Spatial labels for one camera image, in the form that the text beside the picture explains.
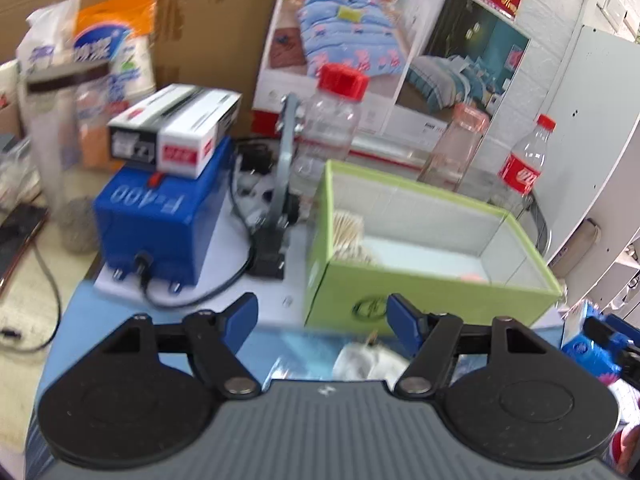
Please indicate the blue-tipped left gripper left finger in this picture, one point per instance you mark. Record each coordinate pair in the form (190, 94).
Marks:
(215, 339)

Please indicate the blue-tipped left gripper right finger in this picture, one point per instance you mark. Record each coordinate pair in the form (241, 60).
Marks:
(431, 340)

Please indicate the white sock bundle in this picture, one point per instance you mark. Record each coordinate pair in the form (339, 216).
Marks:
(361, 362)

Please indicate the blue tissue pack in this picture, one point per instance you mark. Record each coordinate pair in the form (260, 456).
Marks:
(583, 350)

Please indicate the blue table mat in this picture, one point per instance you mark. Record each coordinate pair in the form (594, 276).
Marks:
(269, 352)

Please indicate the green cardboard box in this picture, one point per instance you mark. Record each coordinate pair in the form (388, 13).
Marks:
(372, 235)

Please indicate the blue F-400 machine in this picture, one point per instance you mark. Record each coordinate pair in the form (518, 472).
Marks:
(167, 220)

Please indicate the white shelf unit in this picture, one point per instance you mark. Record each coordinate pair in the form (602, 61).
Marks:
(591, 177)

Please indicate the red-label cola bottle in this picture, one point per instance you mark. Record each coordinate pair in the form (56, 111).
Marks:
(522, 167)

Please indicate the black and white carton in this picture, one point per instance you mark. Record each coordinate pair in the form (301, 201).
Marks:
(176, 130)

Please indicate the black smartphone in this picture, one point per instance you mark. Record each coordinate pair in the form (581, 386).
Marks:
(18, 230)

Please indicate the red-capped clear plastic jar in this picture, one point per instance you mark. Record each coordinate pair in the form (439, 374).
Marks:
(332, 117)

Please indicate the tall clear plastic container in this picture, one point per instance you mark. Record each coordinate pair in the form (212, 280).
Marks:
(51, 99)

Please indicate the bedding picture package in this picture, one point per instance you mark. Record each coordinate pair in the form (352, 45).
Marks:
(422, 57)

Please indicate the brown cardboard box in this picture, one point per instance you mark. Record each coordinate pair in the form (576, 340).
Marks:
(211, 43)

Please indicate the orange tissue pack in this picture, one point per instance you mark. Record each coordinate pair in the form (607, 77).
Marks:
(118, 33)

